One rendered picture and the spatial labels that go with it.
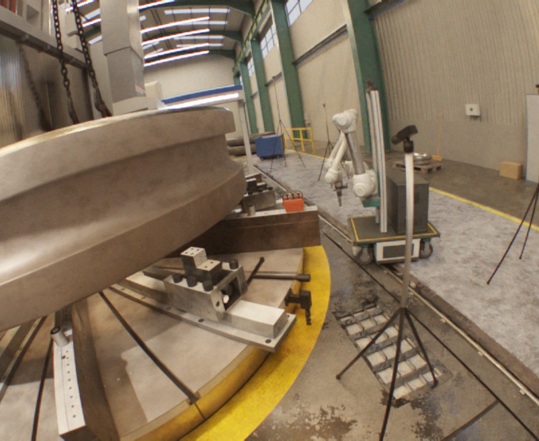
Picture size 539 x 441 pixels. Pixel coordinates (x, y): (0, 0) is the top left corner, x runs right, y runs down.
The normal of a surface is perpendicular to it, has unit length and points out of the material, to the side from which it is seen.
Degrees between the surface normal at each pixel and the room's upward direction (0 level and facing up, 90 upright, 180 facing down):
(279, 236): 90
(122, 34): 90
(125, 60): 90
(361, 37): 90
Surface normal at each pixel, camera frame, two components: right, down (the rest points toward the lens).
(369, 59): 0.21, 0.30
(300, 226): -0.11, 0.36
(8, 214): 0.61, 0.18
